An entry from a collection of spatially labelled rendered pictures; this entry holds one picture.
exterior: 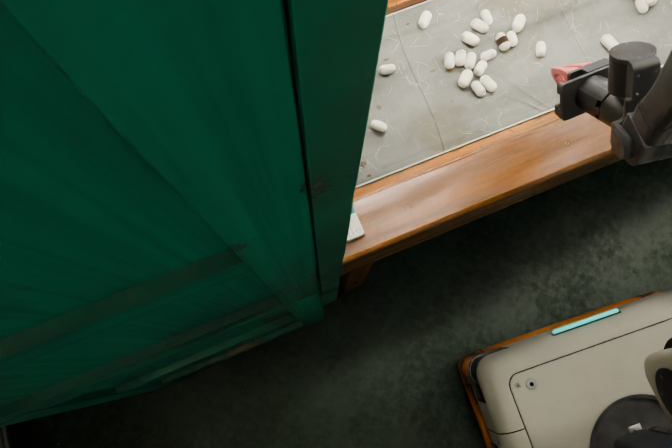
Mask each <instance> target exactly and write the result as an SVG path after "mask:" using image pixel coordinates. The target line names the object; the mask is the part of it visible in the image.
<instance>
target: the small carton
mask: <svg viewBox="0 0 672 448"><path fill-rule="evenodd" d="M364 235H365V232H364V230H363V227H362V225H361V223H360V221H359V218H358V216H357V214H356V211H355V209H354V207H353V205H352V213H351V220H350V226H349V232H348V238H347V243H348V242H351V241H353V240H355V239H358V238H360V237H363V236H364Z"/></svg>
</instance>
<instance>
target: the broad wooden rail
mask: <svg viewBox="0 0 672 448"><path fill-rule="evenodd" d="M610 139H611V127H609V126H608V125H606V124H604V123H603V122H601V121H600V120H598V119H596V118H595V117H593V116H591V115H590V114H588V113H587V112H586V113H584V114H581V115H579V116H576V117H574V118H571V119H569V120H566V121H563V120H562V119H560V118H559V117H558V116H557V115H556V114H555V110H553V111H551V112H548V113H546V114H543V115H541V116H538V117H536V118H533V119H531V120H528V121H526V122H523V123H520V124H518V125H515V126H513V127H510V128H508V129H505V130H503V131H500V132H498V133H495V134H493V135H490V136H488V137H485V138H483V139H480V140H478V141H475V142H472V143H470V144H467V145H465V146H462V147H460V148H457V149H455V150H452V151H450V152H447V153H445V154H442V155H440V156H437V157H435V158H432V159H429V160H427V161H424V162H422V163H419V164H417V165H414V166H412V167H409V168H407V169H404V170H402V171H399V172H397V173H394V174H392V175H389V176H387V177H384V178H381V179H379V180H376V181H374V182H371V183H369V184H366V185H364V186H361V187H359V188H356V189H355V191H354V197H353V207H354V209H355V211H356V214H357V216H358V218H359V221H360V223H361V225H362V227H363V230H364V232H365V235H364V236H363V237H360V238H358V239H355V240H353V241H351V242H348V243H346V249H345V254H344V258H343V264H342V272H341V275H344V274H346V273H348V272H351V271H353V270H356V269H358V268H360V267H363V266H365V265H368V264H370V263H373V262H375V261H377V260H380V259H382V258H385V257H387V256H390V255H392V254H394V253H397V252H399V251H402V250H404V249H407V248H409V247H411V246H414V245H416V244H419V243H421V242H423V241H426V240H428V239H431V238H433V237H436V236H438V235H440V234H443V233H445V232H448V231H450V230H453V229H455V228H457V227H460V226H462V225H465V224H467V223H469V222H472V221H474V220H477V219H479V218H482V217H484V216H486V215H489V214H491V213H494V212H496V211H499V210H501V209H503V208H506V207H508V206H510V205H512V204H514V203H518V202H520V201H523V200H525V199H528V198H530V197H532V196H535V195H537V194H540V193H542V192H545V191H547V190H549V189H552V188H554V187H557V186H559V185H561V184H564V183H566V182H569V181H571V180H574V179H576V178H578V177H581V176H583V175H586V174H588V173H590V172H593V171H595V170H598V169H600V168H603V167H605V166H607V165H610V164H612V163H615V162H617V161H620V160H622V159H620V158H619V157H618V156H617V155H616V154H615V153H614V152H613V151H612V149H611V146H612V144H611V143H610Z"/></svg>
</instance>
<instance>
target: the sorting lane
mask: <svg viewBox="0 0 672 448"><path fill-rule="evenodd" d="M635 1H636V0H427V1H425V2H422V3H419V4H416V5H414V6H411V7H408V8H405V9H403V10H400V11H397V12H394V13H391V14H389V15H386V18H385V24H384V30H383V35H382V41H381V47H380V53H379V59H378V64H377V70H376V76H375V82H374V87H373V93H372V99H371V105H370V111H369V116H368V122H367V128H366V134H365V139H364V145H363V151H362V157H361V162H360V167H359V173H358V178H357V183H356V187H355V189H356V188H359V187H361V186H364V185H366V184H369V183H371V182H374V181H376V180H379V179H381V178H384V177H387V176H389V175H392V174H394V173H397V172H399V171H402V170H404V169H407V168H409V167H412V166H414V165H417V164H419V163H422V162H424V161H427V160H429V159H432V158H435V157H437V156H440V155H442V154H445V153H447V152H450V151H452V150H455V149H457V148H460V147H462V146H465V145H467V144H470V143H472V142H475V141H478V140H480V139H483V138H485V137H488V136H490V135H493V134H495V133H498V132H500V131H503V130H505V129H508V128H510V127H513V126H515V125H518V124H520V123H523V122H526V121H528V120H531V119H533V118H536V117H538V116H541V115H543V114H546V113H548V112H551V111H553V110H555V105H556V104H558V103H560V95H559V94H557V84H556V82H555V80H554V79H553V77H552V75H551V68H552V67H554V66H563V65H571V64H577V63H584V62H592V63H593V62H596V61H598V60H601V59H604V58H608V59H609V50H608V49H607V48H606V47H605V46H604V45H603V44H602V43H601V38H602V36H603V35H605V34H610V35H612V36H613V37H614V39H615V40H616V41H617V42H618V43H619V44H620V43H624V42H631V41H641V42H647V43H651V44H653V45H654V46H656V48H657V54H656V55H657V56H658V57H659V59H660V62H661V68H662V67H663V65H664V63H665V61H666V59H667V57H668V55H669V53H670V51H671V49H672V4H671V1H672V0H658V1H657V3H656V4H655V5H654V6H652V7H649V6H648V11H647V12H645V13H640V12H638V9H637V7H636V5H635ZM485 9H486V10H489V12H490V14H491V16H492V18H493V22H492V24H491V25H489V30H488V31H487V32H486V33H480V32H478V31H476V30H474V29H473V28H472V27H471V21H472V20H473V19H476V18H477V19H480V20H482V18H481V15H480V14H481V12H482V10H485ZM424 11H429V12H430V13H431V14H432V18H431V20H430V22H429V25H428V27H427V28H425V29H422V28H420V27H419V26H418V21H419V19H420V17H421V14H422V13H423V12H424ZM518 14H523V15H524V16H525V17H526V21H525V24H524V27H523V29H522V30H521V31H520V32H518V33H516V32H515V33H516V36H517V40H518V43H517V45H516V46H514V47H511V46H510V48H509V49H508V50H507V51H501V50H500V49H499V48H498V46H497V44H496V41H495V37H496V35H497V34H498V33H505V35H507V33H508V32H509V31H513V30H512V24H513V21H514V19H515V17H516V16H517V15H518ZM482 21H483V20H482ZM465 31H469V32H471V33H472V34H474V35H476V36H478V37H479V40H480V41H479V44H478V45H476V46H471V45H469V44H467V43H465V42H463V41H462V39H461V35H462V33H463V32H465ZM539 41H543V42H545V44H546V54H545V56H544V57H541V58H540V57H537V56H536V44H537V43H538V42H539ZM460 49H463V50H465V52H466V55H467V54H468V53H469V52H474V53H475V54H476V62H475V67H476V66H477V64H478V62H479V61H482V60H481V59H480V54H481V53H482V52H485V51H487V50H490V49H494V50H495V51H496V53H497V54H496V57H495V58H493V59H490V60H488V61H486V62H487V68H486V69H485V71H484V73H483V74H482V75H481V76H475V75H474V72H473V71H474V68H475V67H474V68H473V69H471V71H472V72H473V77H472V79H471V81H470V83H469V85H468V86H467V87H465V88H462V87H460V86H459V85H458V79H459V78H460V76H461V74H462V72H463V71H464V70H466V68H465V63H464V65H463V66H461V67H458V66H456V65H454V67H453V68H452V69H447V68H446V67H445V65H444V55H445V53H447V52H452V53H453V54H454V59H455V56H456V52H457V51H458V50H460ZM387 64H394V65H395V66H396V71H395V72H394V73H393V74H388V75H381V74H380V73H379V67H380V66H382V65H387ZM484 75H488V76H489V77H490V78H491V79H492V80H493V81H494V82H495V83H496V84H497V88H496V90H495V91H493V92H489V91H487V90H486V88H485V87H484V86H483V87H484V88H485V90H486V92H485V95H484V96H482V97H479V96H477V95H476V93H475V92H474V91H473V90H472V88H471V84H472V82H474V81H479V82H480V78H481V77H482V76H484ZM373 120H378V121H381V122H383V123H385V124H386V125H387V130H386V131H384V132H380V131H377V130H375V129H373V128H372V127H371V122H372V121H373Z"/></svg>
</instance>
